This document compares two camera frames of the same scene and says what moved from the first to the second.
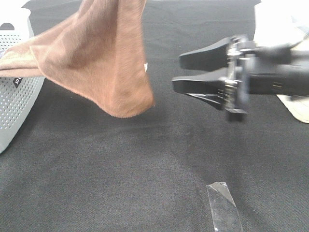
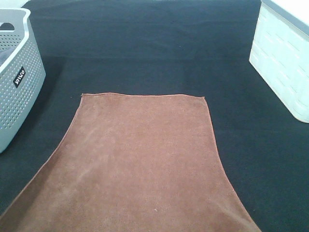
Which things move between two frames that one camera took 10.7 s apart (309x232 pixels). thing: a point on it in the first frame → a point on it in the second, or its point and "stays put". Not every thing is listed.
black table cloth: x=73 y=167 stays put
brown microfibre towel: x=99 y=50 → x=135 y=163
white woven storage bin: x=284 y=23 stays put
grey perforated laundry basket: x=18 y=95 stays put
